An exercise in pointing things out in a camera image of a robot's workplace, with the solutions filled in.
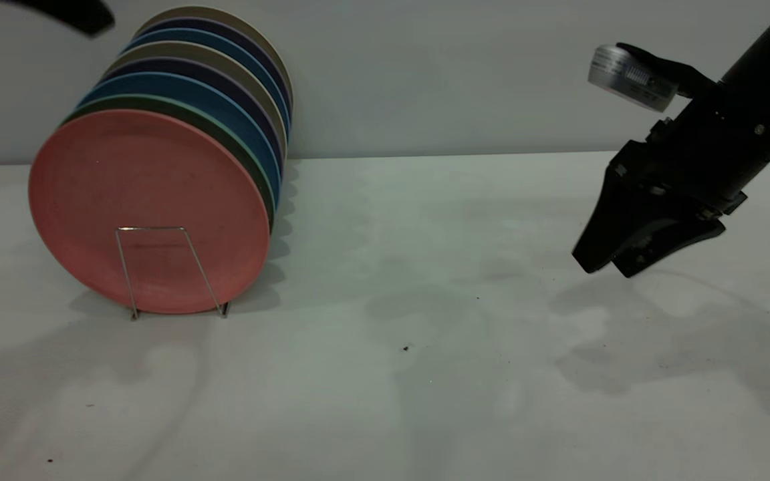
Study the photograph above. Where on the beige plate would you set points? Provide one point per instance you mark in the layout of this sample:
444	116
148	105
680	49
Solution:
191	50
198	10

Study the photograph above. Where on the pink plate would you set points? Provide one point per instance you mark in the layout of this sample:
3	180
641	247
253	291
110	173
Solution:
151	187

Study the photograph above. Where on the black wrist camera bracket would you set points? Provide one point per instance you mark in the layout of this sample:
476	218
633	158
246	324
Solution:
679	70

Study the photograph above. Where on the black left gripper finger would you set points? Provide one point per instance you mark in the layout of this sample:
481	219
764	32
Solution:
71	13

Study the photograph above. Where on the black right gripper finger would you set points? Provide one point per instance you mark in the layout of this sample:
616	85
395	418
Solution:
672	244
619	227

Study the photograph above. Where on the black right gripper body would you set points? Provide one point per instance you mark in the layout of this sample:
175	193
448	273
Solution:
699	167

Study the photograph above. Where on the blue plate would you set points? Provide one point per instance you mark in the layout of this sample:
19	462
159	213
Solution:
211	37
184	87

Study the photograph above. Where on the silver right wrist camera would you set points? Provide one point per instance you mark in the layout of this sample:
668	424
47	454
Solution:
629	79

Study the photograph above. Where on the green plate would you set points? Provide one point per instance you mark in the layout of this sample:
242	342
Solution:
178	107

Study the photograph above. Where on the dark purple plate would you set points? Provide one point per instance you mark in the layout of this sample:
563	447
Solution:
191	67
224	27

